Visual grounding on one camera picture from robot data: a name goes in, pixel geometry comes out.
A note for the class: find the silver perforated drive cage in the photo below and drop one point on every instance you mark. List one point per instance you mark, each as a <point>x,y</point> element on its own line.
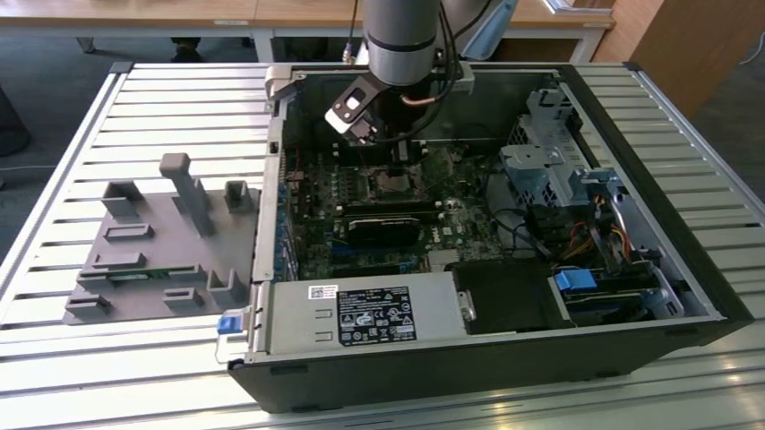
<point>552,130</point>

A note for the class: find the black open pc case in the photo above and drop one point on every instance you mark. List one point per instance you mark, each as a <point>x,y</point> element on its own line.
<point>418,380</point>

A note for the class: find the black plastic shroud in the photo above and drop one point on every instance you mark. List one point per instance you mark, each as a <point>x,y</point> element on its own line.
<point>507,295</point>

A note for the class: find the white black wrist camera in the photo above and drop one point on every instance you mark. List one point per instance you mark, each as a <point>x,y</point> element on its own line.
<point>352,105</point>

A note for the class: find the metal cpu locking lever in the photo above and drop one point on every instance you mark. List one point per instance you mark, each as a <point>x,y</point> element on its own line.
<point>362,161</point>

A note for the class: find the gray parts rack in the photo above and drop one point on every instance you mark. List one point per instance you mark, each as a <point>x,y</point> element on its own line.
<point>149,224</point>

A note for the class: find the blue case latch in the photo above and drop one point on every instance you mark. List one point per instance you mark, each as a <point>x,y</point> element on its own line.
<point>228,324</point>

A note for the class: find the black chair base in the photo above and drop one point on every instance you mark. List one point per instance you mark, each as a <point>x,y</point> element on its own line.
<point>185,49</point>

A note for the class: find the wooden desk white frame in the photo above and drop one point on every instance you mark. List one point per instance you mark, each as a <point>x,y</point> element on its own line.
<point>119,11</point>
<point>299,13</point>

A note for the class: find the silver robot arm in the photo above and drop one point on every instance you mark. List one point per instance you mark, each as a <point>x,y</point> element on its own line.
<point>400,40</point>

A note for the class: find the green motherboard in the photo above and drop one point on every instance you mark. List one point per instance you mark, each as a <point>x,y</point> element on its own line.
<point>471,210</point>

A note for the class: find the white paper tray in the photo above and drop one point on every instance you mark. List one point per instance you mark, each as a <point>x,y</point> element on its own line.
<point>574,4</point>

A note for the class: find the silver metal drive box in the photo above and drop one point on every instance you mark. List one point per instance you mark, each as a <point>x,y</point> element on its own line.
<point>531,179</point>

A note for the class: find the blue disk carrier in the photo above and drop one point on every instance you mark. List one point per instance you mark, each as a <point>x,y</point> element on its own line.
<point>574,282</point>

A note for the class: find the black graphics card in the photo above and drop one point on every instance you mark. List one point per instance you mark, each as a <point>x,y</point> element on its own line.
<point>382,233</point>

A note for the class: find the blue-gray plastic bracket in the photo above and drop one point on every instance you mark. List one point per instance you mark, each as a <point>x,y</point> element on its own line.
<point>597,179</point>

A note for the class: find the silver cpu chip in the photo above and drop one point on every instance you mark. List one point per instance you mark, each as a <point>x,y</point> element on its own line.
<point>395,184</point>

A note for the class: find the cpu socket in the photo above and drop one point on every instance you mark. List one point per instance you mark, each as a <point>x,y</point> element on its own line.
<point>374,193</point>

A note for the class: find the wooden cabinet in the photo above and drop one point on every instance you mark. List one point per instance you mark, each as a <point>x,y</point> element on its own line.
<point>687,45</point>

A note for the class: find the silver power supply unit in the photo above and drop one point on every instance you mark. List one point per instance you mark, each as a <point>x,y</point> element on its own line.
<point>292,313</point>

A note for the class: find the ram slot white clips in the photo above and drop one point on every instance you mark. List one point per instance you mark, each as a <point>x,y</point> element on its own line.
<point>430,217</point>
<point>384,148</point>
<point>382,156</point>
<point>388,207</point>

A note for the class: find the green ram stick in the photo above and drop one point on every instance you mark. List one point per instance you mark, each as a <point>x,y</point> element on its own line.
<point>173,272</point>

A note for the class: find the pale blue teach pendant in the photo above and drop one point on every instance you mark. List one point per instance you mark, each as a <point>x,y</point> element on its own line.
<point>492,31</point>

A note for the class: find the silver chipset heatsink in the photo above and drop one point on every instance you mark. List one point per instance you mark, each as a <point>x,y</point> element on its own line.
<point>442,260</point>

